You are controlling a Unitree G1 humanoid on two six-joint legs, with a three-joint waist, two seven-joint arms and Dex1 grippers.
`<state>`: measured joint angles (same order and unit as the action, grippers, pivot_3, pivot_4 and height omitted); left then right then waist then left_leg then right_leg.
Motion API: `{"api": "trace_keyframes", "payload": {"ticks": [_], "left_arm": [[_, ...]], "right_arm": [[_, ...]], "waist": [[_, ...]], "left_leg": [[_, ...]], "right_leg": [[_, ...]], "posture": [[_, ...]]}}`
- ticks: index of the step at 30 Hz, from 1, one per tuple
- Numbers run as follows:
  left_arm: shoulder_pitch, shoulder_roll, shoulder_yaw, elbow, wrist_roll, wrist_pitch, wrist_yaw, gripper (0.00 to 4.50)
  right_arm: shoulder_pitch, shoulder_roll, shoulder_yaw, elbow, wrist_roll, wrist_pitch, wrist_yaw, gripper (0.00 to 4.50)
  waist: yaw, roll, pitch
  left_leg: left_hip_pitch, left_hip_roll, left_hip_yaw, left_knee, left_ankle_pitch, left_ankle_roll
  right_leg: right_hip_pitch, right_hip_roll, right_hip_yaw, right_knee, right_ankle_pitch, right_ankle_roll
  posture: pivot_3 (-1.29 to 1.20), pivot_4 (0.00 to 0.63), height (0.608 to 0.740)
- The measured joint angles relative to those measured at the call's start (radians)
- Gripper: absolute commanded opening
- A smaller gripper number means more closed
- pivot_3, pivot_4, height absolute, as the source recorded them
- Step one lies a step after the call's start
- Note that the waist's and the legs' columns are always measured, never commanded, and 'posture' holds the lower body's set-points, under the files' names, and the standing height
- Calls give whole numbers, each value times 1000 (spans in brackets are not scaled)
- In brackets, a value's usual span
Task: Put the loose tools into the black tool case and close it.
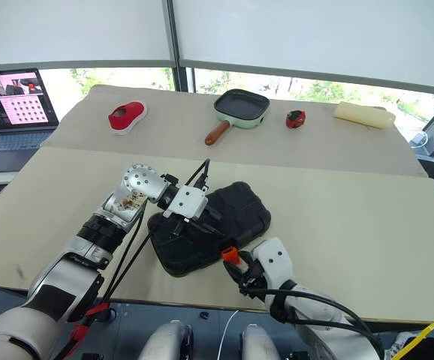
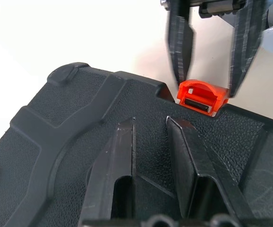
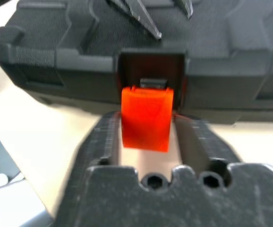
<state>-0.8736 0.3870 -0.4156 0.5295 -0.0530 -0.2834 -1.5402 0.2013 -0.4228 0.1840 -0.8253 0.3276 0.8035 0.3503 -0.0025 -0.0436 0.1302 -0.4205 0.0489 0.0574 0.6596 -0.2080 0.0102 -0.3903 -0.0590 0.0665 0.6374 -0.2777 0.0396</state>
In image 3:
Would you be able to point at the black plastic tool case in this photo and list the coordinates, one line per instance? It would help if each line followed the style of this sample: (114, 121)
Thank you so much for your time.
(56, 59)

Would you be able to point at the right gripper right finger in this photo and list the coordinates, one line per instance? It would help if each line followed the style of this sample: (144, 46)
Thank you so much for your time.
(205, 142)

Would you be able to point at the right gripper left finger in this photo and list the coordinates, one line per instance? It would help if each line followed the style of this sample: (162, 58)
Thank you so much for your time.
(108, 137)

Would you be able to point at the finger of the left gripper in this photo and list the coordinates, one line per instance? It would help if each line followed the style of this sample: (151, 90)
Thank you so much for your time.
(141, 16)
(186, 7)

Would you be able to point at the orange case latch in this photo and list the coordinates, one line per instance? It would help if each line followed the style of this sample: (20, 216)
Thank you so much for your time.
(146, 118)

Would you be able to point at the silver right robot leg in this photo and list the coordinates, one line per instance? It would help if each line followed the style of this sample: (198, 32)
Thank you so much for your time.
(13, 205)

